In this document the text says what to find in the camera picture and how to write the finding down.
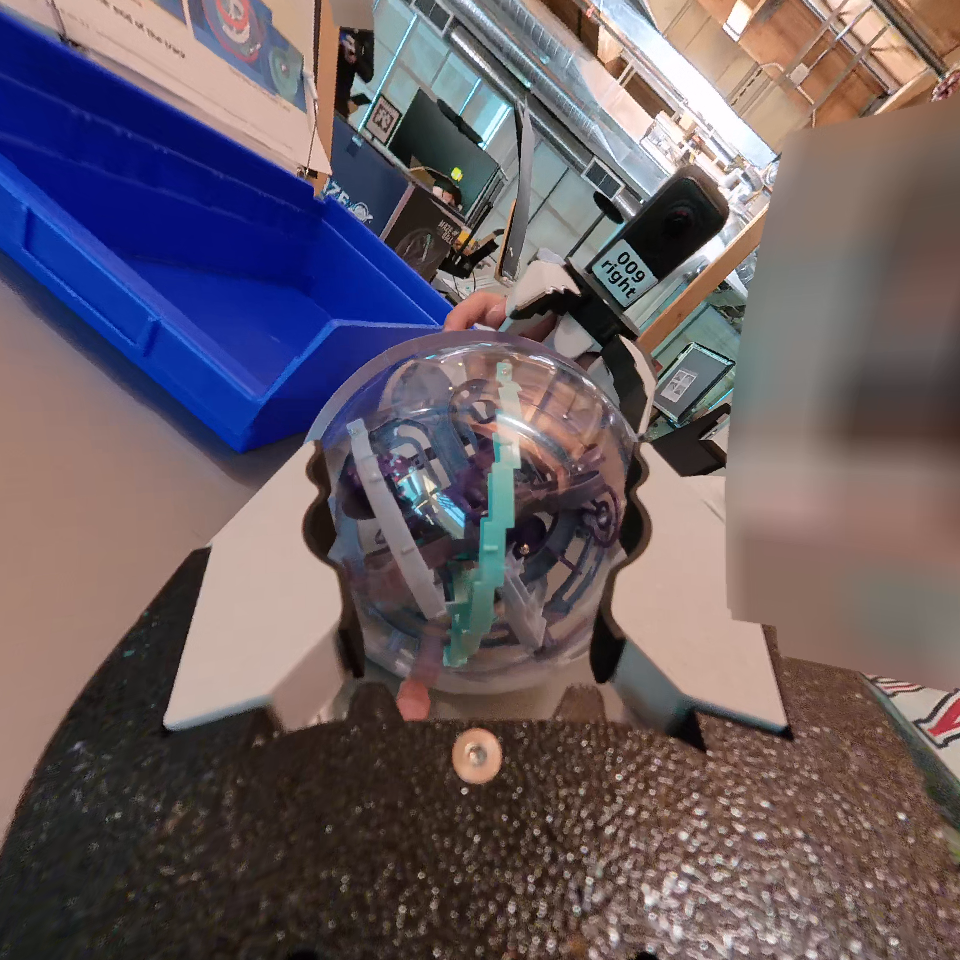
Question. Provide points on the blue plastic bin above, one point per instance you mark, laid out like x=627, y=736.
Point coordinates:
x=210, y=262

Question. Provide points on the printed instruction sheet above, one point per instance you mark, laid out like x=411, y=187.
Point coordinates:
x=187, y=60

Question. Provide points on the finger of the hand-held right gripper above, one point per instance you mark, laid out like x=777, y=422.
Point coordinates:
x=536, y=281
x=643, y=390

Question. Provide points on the silver spiral air duct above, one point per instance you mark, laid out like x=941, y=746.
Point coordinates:
x=555, y=82

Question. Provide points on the person's left hand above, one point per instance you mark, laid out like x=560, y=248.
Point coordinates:
x=414, y=697

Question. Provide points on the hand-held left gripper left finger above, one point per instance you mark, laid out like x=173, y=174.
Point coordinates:
x=255, y=622

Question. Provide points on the person's right hand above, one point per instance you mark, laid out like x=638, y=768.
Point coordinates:
x=480, y=309

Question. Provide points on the dark grey board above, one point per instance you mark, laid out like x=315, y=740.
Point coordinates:
x=525, y=187

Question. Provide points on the large black monitor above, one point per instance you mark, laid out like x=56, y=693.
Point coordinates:
x=442, y=150

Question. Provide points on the clear plastic maze ball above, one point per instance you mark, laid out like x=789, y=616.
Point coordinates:
x=480, y=525

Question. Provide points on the dark blue maze ball box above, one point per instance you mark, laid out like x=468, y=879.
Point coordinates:
x=360, y=187

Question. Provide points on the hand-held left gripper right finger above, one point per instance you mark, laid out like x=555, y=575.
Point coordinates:
x=690, y=622

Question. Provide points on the small grey framed sign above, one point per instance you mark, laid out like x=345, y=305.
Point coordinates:
x=694, y=382

